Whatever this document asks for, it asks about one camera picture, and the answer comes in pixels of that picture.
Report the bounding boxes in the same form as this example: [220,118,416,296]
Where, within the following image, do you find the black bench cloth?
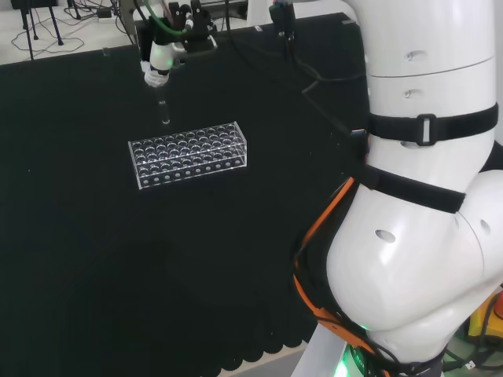
[0,11,369,372]

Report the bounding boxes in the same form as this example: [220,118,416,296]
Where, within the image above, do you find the black tripod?
[9,0,64,61]

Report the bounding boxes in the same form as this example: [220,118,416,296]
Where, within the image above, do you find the yellow stop button box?
[467,291,503,347]

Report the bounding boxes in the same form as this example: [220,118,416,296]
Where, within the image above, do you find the clear glass test tube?
[156,84,172,126]

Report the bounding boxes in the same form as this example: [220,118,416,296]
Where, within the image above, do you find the black cable connector block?
[268,2,297,41]

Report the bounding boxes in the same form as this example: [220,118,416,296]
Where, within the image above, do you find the green robot cable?
[148,6,190,41]

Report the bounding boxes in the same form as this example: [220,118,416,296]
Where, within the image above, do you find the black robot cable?
[223,0,371,158]

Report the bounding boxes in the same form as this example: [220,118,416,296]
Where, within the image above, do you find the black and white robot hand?
[135,0,219,88]

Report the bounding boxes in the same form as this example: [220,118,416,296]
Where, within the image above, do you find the orange robot cable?
[292,176,391,372]

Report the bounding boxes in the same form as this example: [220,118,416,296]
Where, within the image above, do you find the clear plastic test tube rack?
[127,121,249,191]

